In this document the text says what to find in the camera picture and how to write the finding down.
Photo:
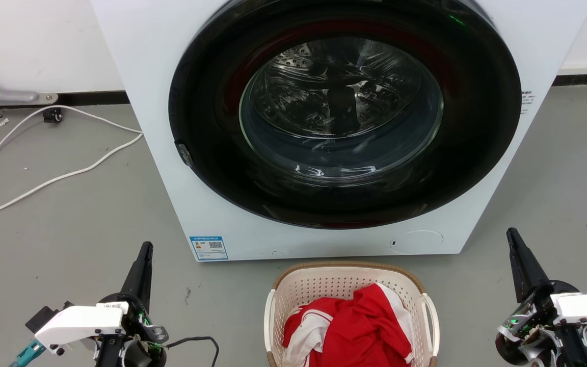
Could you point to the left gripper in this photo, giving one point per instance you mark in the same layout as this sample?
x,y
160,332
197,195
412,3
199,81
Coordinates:
x,y
143,331

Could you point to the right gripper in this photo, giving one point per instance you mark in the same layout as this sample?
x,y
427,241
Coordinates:
x,y
540,311

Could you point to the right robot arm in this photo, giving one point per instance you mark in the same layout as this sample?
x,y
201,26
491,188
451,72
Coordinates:
x,y
568,351

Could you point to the cream plastic laundry basket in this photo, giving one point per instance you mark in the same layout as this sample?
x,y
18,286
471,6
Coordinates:
x,y
324,283

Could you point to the blue energy label sticker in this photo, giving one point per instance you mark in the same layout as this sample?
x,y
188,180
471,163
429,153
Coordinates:
x,y
208,248

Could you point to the teal connector piece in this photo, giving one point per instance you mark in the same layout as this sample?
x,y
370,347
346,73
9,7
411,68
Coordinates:
x,y
27,353

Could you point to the black round washer door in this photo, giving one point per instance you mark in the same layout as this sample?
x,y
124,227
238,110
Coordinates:
x,y
212,127

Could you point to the red and white garment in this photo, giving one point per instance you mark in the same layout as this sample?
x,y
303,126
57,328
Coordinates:
x,y
359,331

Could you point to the white front-load washing machine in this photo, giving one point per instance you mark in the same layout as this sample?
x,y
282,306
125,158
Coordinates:
x,y
140,66

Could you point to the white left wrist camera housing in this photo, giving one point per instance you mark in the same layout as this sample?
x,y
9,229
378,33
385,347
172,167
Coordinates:
x,y
79,321

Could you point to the grey wall pipe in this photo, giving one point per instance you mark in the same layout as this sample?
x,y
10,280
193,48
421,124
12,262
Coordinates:
x,y
3,94

